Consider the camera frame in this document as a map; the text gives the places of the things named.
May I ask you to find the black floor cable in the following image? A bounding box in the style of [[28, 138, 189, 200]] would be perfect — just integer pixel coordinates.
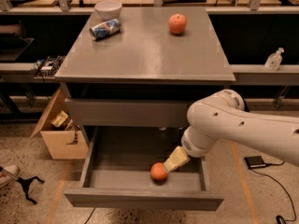
[[249, 161, 297, 224]]

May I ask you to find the wooden plywood box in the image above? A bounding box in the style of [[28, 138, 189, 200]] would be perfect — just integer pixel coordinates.
[[30, 88, 89, 160]]

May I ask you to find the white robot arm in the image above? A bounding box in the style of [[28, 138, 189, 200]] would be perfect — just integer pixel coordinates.
[[164, 90, 299, 173]]

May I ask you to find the orange fruit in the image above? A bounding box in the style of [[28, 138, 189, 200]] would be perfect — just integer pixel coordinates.
[[150, 162, 167, 181]]

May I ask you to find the red apple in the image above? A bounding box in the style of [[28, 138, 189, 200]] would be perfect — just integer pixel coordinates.
[[168, 14, 187, 35]]

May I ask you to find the open grey middle drawer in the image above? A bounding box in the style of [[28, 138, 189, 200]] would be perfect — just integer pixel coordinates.
[[64, 127, 223, 211]]

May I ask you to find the black foot pedal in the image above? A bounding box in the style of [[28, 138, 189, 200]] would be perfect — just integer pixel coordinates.
[[244, 156, 266, 169]]

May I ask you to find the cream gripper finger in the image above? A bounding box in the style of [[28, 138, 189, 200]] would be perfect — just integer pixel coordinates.
[[164, 147, 190, 173]]

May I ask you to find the snack package in box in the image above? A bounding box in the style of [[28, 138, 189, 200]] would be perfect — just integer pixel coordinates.
[[51, 110, 73, 131]]

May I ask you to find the white sneaker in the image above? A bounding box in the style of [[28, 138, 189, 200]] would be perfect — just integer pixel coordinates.
[[0, 164, 21, 190]]

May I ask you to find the clear hand sanitizer bottle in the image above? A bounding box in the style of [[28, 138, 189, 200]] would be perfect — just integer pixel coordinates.
[[264, 48, 284, 71]]

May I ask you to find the grey drawer cabinet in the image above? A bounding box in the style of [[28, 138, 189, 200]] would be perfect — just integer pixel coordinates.
[[55, 7, 235, 144]]

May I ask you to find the patterned black white box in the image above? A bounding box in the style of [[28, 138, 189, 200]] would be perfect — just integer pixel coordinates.
[[36, 56, 64, 77]]

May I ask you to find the white bowl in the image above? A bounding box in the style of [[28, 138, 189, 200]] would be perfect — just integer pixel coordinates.
[[94, 1, 122, 21]]

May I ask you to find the closed grey top drawer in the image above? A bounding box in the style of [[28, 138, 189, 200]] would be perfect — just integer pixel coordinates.
[[64, 98, 191, 128]]

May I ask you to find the black floor bracket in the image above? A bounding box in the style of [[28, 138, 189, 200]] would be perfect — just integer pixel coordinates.
[[16, 176, 45, 204]]

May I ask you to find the blue crushed soda can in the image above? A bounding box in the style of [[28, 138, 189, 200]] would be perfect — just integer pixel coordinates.
[[89, 19, 121, 41]]

